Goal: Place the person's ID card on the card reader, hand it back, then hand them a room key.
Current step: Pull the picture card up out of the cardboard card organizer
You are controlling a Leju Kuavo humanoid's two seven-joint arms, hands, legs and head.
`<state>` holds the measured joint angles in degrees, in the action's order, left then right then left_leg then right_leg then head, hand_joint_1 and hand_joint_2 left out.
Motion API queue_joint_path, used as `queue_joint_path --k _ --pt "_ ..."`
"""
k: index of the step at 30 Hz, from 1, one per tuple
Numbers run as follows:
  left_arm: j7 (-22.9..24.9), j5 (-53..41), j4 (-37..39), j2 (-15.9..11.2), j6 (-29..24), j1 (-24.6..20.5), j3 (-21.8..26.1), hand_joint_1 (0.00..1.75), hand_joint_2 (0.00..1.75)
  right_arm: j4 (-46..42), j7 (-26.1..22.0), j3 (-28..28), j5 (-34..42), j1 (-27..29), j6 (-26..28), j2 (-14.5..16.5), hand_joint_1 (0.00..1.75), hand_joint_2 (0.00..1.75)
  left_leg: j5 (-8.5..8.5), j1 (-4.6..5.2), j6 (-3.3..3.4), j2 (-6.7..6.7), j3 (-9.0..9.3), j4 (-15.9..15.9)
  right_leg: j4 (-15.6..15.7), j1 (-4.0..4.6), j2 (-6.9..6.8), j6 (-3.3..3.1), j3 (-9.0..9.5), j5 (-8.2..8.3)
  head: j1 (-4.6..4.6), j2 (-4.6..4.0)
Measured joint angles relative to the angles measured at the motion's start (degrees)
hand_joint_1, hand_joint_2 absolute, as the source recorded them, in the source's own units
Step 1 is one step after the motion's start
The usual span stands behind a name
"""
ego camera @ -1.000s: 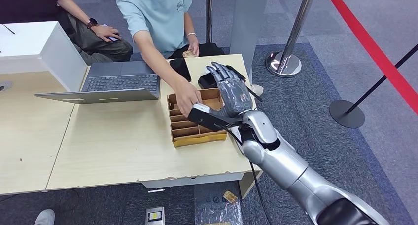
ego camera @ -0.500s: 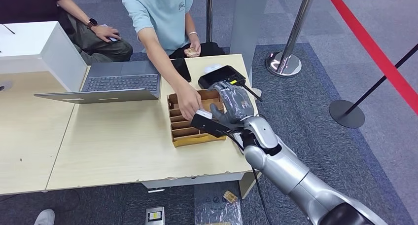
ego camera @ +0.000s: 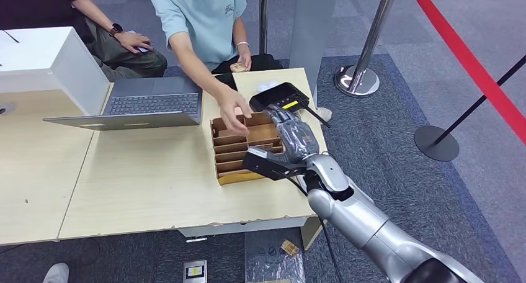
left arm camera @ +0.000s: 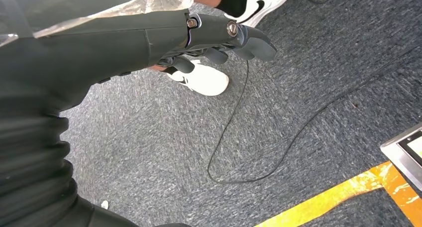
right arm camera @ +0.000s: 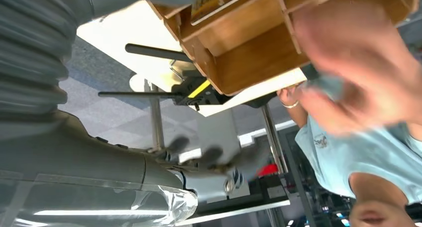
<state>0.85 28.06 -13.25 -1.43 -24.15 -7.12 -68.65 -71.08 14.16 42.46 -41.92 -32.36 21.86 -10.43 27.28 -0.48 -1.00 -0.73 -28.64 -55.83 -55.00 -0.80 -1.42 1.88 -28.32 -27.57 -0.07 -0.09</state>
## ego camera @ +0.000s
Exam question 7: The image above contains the grey laptop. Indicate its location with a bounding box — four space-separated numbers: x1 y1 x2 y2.
43 75 204 132

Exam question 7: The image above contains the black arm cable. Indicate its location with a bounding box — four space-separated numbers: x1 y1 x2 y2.
281 172 344 283

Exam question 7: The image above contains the black stanchion post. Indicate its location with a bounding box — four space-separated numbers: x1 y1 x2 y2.
413 54 526 163

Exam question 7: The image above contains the black smartphone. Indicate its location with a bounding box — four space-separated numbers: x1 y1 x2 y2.
213 72 239 92

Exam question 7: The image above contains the small wooden block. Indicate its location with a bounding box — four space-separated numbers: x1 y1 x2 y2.
280 240 300 258

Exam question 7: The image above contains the person's left hand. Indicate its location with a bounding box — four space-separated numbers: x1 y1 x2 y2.
116 31 154 54
237 50 252 72

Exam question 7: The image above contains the metal floor socket box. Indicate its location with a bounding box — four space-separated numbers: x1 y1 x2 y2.
182 259 208 283

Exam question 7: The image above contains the wooden compartment organizer box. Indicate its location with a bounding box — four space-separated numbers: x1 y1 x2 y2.
210 111 287 187

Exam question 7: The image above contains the light smartphone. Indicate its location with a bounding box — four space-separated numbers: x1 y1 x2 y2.
125 30 152 53

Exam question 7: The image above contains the chrome stanchion post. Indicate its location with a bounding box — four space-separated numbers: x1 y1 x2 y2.
333 0 400 99

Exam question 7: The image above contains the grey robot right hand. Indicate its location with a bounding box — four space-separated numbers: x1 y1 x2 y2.
264 104 321 164

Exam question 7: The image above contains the person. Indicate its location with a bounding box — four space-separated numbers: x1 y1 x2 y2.
148 0 284 137
0 0 168 83

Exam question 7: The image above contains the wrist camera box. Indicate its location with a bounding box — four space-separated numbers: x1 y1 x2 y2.
241 146 308 183

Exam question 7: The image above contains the thin black pole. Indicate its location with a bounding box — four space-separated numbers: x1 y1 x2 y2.
259 0 269 56

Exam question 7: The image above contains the grey standing panel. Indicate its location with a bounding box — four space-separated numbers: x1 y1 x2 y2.
288 0 342 107

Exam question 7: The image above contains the plastic wrapped floor plate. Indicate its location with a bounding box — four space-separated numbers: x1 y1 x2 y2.
244 227 308 283

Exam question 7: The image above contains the white desk frame beam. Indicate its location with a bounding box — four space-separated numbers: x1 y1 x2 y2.
179 216 309 238

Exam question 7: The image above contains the clear plastic film wrap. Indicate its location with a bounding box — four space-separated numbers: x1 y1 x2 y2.
266 105 322 162

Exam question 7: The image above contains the person's right hand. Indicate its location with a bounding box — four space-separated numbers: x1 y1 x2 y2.
215 88 254 137

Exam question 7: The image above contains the white round object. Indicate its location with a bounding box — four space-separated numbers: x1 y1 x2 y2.
255 80 281 94

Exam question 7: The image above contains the red barrier belt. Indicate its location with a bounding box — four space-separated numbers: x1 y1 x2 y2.
406 0 526 147

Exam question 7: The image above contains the black card reader device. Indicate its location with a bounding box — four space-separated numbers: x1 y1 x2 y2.
249 82 332 129

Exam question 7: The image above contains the plain white shoe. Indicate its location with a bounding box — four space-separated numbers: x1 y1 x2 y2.
42 263 70 283

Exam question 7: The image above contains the white box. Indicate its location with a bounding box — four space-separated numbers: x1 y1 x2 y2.
0 26 111 117

